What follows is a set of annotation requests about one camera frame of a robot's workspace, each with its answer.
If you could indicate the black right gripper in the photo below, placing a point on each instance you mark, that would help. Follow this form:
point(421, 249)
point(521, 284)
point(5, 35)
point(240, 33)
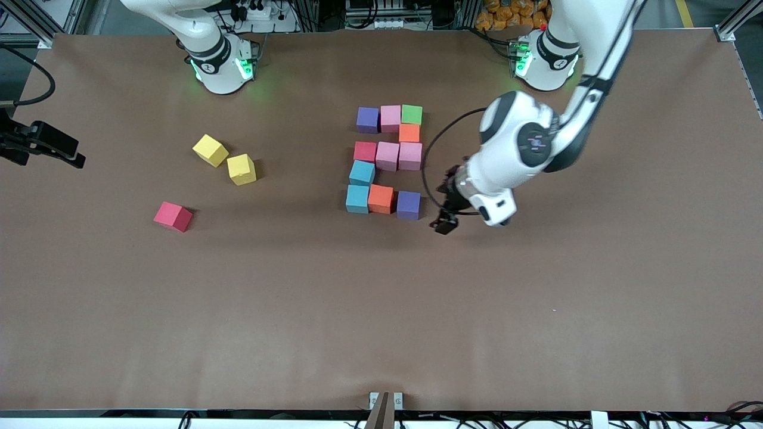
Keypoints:
point(43, 140)

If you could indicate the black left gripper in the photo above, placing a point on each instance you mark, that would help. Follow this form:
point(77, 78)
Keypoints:
point(451, 197)

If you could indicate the purple foam cube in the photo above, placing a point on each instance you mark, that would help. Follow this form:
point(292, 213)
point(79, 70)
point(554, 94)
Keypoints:
point(408, 205)
point(368, 120)

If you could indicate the orange foam cube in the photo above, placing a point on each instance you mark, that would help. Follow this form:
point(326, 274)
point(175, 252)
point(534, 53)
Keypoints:
point(380, 198)
point(409, 133)

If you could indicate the lilac pink foam cube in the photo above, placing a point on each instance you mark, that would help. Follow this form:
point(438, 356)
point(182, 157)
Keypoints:
point(390, 118)
point(387, 156)

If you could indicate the light blue foam cube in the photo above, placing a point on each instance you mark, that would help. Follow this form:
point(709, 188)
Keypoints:
point(362, 173)
point(357, 198)

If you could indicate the red foam cube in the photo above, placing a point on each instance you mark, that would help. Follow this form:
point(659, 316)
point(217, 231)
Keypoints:
point(173, 216)
point(365, 152)

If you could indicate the green foam cube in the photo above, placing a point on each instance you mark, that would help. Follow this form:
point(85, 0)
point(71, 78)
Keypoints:
point(412, 114)

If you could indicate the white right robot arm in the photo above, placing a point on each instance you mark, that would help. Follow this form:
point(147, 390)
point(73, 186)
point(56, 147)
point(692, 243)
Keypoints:
point(208, 53)

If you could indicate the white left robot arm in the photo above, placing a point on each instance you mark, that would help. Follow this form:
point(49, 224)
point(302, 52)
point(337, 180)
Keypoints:
point(512, 155)

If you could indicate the white power strip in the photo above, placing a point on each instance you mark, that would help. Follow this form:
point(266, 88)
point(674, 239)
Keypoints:
point(387, 24)
point(259, 11)

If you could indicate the yellow foam cube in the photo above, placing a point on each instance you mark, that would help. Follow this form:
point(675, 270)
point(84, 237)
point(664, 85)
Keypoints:
point(241, 169)
point(210, 149)

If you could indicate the orange mesh bag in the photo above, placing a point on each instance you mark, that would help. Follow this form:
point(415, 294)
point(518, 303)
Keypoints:
point(506, 15)

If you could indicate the white tag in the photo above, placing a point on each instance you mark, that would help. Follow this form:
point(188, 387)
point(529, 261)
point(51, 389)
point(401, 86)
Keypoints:
point(599, 420)

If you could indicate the aluminium frame post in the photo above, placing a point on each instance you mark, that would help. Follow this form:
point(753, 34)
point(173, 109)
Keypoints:
point(736, 22)
point(30, 24)

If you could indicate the metal bracket with wedge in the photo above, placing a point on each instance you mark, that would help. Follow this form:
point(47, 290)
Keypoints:
point(381, 417)

